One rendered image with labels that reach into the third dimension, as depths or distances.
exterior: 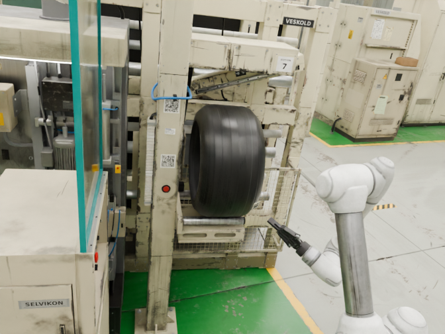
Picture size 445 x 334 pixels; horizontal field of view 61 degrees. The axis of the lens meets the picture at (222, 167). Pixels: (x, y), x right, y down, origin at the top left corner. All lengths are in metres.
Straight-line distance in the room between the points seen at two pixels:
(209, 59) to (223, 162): 0.59
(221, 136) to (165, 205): 0.52
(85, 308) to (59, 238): 0.25
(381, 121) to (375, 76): 0.82
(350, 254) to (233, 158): 0.67
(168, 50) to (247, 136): 0.53
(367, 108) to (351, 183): 5.02
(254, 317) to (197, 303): 0.41
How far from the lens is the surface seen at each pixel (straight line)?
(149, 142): 1.90
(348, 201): 1.45
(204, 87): 2.23
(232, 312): 2.86
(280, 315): 2.92
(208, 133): 1.81
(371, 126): 6.64
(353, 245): 1.49
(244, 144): 1.80
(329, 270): 1.91
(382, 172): 1.55
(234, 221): 2.08
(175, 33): 1.76
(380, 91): 6.48
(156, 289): 2.42
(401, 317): 1.66
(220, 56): 2.07
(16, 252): 1.30
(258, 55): 2.11
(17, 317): 1.45
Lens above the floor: 2.05
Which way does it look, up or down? 26 degrees down
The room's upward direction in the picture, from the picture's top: 8 degrees clockwise
